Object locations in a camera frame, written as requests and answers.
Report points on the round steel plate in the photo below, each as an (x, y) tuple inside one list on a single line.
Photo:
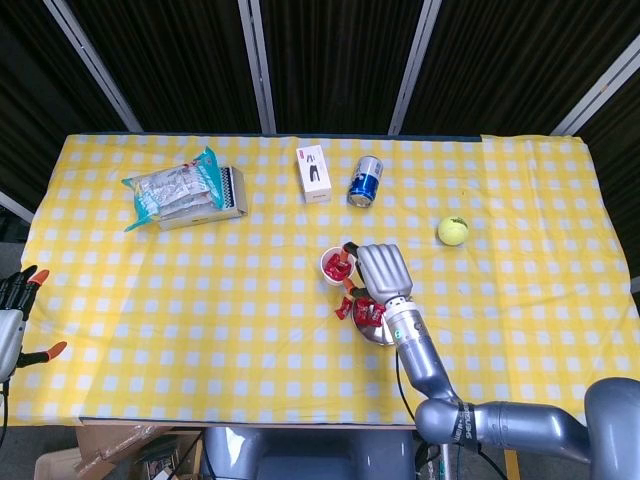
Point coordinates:
[(372, 334)]

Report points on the white paper cup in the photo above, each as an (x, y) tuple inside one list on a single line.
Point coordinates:
[(334, 282)]

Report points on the blue drink can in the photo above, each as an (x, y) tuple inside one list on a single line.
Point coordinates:
[(367, 180)]

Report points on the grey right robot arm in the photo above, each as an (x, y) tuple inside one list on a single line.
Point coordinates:
[(420, 360)]

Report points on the small white product box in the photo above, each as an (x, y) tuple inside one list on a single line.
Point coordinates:
[(314, 175)]

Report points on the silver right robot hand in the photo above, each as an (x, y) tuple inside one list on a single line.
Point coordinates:
[(382, 272)]

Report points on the silver teal snack bag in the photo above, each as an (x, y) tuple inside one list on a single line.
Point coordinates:
[(170, 192)]

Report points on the brown cardboard box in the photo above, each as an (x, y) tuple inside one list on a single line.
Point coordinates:
[(110, 445)]

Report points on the red-wrapped candy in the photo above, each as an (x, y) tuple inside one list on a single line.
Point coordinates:
[(344, 306), (332, 272), (376, 314), (363, 307), (335, 259), (346, 271)]

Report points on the beige box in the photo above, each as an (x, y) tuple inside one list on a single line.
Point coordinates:
[(52, 467)]

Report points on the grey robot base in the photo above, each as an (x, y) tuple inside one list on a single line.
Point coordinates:
[(310, 455)]

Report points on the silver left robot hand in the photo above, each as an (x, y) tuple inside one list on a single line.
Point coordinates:
[(10, 342)]

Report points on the yellow-green tennis ball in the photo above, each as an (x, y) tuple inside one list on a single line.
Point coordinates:
[(453, 231)]

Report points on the silver cardboard box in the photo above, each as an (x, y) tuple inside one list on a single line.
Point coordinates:
[(235, 195)]

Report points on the yellow checked tablecloth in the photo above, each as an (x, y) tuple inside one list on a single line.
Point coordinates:
[(200, 325)]

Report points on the white metal frame post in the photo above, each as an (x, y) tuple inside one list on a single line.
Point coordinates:
[(415, 65), (95, 65), (595, 90), (257, 65), (15, 205)]

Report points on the black curtain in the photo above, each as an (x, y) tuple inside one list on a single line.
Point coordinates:
[(340, 60)]

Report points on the dark printed carton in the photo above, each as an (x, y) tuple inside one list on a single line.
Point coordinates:
[(160, 462)]

